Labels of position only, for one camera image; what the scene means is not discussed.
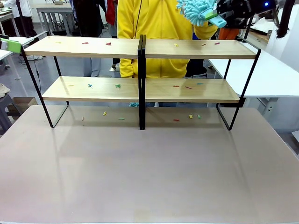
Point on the black stand pole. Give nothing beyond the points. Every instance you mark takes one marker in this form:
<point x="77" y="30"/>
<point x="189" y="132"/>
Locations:
<point x="22" y="21"/>

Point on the person in yellow hoodie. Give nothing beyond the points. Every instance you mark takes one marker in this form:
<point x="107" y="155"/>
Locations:
<point x="161" y="23"/>

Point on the cardboard box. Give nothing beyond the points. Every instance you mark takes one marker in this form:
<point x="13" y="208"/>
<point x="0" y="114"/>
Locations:
<point x="22" y="105"/>

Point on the orange clothed person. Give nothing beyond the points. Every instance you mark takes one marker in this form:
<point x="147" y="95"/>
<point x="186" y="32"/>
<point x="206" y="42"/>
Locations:
<point x="227" y="33"/>

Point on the person's left forearm yellow sleeve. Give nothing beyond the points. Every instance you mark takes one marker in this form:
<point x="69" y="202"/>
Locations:
<point x="205" y="31"/>

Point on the grey step stool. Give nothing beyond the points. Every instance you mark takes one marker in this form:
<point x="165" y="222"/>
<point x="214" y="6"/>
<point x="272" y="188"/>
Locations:
<point x="5" y="112"/>

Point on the person in dark clothes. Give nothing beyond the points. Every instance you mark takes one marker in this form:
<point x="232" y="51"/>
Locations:
<point x="90" y="16"/>

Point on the person in white coat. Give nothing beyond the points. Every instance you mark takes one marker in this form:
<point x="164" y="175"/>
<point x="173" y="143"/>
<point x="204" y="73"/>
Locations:
<point x="23" y="9"/>

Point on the small teal fuzzy piece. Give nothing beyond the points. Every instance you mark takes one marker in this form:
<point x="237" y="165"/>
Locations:
<point x="133" y="104"/>

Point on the wooden shelf board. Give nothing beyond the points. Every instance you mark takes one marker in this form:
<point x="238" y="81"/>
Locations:
<point x="198" y="50"/>
<point x="98" y="92"/>
<point x="198" y="93"/>
<point x="77" y="47"/>

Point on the two-tier wooden shelf rack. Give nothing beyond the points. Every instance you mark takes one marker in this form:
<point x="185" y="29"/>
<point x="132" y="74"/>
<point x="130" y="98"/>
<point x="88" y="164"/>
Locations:
<point x="233" y="116"/>

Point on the grey metal table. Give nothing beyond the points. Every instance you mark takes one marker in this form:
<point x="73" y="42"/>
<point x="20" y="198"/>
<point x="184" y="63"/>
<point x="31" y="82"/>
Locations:
<point x="56" y="9"/>

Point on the person in red jacket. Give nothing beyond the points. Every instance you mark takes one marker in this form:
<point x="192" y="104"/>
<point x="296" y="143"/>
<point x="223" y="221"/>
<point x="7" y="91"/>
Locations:
<point x="111" y="14"/>

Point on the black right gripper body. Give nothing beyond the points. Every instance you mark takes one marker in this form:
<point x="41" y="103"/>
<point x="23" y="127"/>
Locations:
<point x="236" y="11"/>

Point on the large white table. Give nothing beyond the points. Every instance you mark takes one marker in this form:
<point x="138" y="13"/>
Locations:
<point x="264" y="77"/>

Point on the beige cloth bundle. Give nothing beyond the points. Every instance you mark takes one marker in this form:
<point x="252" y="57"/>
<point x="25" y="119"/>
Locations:
<point x="3" y="91"/>

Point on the teal microfiber duster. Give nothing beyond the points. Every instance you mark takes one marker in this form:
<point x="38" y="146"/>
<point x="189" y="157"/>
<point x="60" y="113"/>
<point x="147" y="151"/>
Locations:
<point x="194" y="11"/>

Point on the small white table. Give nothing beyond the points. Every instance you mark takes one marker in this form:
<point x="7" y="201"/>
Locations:
<point x="11" y="44"/>

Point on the table with beige paper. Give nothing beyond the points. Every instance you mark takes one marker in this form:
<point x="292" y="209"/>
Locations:
<point x="259" y="28"/>

